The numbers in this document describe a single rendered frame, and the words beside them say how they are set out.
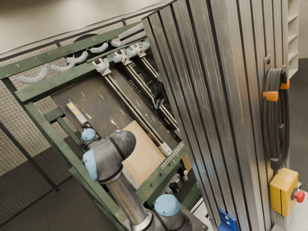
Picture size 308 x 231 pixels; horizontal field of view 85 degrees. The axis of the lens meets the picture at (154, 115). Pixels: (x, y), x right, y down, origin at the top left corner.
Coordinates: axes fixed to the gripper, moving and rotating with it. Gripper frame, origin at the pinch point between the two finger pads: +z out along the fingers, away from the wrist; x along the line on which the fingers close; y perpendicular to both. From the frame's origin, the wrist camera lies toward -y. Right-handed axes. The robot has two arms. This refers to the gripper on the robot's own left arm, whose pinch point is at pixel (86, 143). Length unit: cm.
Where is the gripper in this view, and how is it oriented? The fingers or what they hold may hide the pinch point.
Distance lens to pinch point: 145.1
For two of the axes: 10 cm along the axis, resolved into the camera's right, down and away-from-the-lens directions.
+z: -4.2, 3.5, 8.4
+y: -3.9, 7.6, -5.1
